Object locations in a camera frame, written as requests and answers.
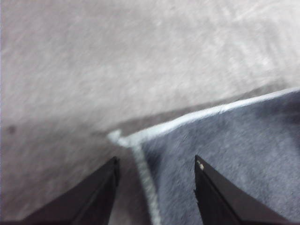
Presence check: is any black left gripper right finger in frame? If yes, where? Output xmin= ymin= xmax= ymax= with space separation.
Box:
xmin=194 ymin=154 xmax=300 ymax=225

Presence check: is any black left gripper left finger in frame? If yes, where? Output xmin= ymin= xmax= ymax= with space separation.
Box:
xmin=21 ymin=156 xmax=120 ymax=225

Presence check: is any grey table cloth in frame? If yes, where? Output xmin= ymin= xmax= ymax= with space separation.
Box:
xmin=0 ymin=0 xmax=300 ymax=225

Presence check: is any purple towel with grey hem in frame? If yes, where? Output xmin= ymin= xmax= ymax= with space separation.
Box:
xmin=107 ymin=86 xmax=300 ymax=225

